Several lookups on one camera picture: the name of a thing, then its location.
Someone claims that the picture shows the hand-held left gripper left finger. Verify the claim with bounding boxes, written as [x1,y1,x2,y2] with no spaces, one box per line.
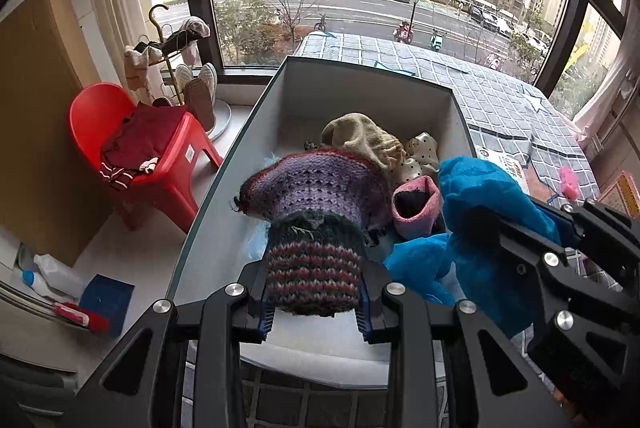
[75,258,276,428]

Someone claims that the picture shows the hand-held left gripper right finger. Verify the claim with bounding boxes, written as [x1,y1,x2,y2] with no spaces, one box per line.
[355,258,571,428]

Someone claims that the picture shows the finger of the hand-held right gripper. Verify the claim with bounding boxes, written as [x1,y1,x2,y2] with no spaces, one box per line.
[532,195,640,259]
[470,208,640,409]

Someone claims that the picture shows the pink striped fuzzy sock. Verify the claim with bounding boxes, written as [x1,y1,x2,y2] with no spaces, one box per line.
[392,175,443,239]

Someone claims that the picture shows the purple striped knit sock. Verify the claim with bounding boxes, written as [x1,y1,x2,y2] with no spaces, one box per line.
[235,148,393,316]

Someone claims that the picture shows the white polka dot cloth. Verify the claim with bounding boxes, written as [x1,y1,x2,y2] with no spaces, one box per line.
[395,132,441,181]

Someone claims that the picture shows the beige knitted hat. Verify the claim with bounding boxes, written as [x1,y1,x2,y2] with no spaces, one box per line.
[320,112,406,169]

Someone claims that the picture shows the grey storage box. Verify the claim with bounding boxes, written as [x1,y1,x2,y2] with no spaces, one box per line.
[165,55,478,381]

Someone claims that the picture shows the pink cardboard box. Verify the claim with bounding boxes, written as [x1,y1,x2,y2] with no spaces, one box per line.
[597,171,640,219]

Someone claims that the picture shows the floral tissue pack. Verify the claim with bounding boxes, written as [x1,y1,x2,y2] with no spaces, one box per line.
[475,147,531,196]

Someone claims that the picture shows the white window curtain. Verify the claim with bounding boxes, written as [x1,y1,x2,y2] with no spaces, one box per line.
[572,33,640,144]

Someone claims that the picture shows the red brush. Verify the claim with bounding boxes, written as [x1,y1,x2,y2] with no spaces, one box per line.
[52,301,110,334]

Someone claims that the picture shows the dark red garment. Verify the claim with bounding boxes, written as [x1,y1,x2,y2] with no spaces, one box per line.
[100,103,188,186]

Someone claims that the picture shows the white bottle with blue cap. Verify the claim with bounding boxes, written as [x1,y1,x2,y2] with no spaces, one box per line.
[20,253,86,301]

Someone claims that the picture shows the grey white slipper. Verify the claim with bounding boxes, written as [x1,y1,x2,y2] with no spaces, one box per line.
[172,63,196,104]
[187,62,218,131]

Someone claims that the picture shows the brass rack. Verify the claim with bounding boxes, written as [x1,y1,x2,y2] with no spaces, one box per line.
[122,3,233,141]

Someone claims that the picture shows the red plastic chair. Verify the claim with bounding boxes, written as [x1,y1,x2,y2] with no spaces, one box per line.
[69,82,224,231]

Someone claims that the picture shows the brown cardboard panel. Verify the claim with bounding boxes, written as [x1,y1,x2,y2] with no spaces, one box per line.
[0,0,101,266]

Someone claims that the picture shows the cream window curtain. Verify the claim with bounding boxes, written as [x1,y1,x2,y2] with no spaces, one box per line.
[82,0,151,74]

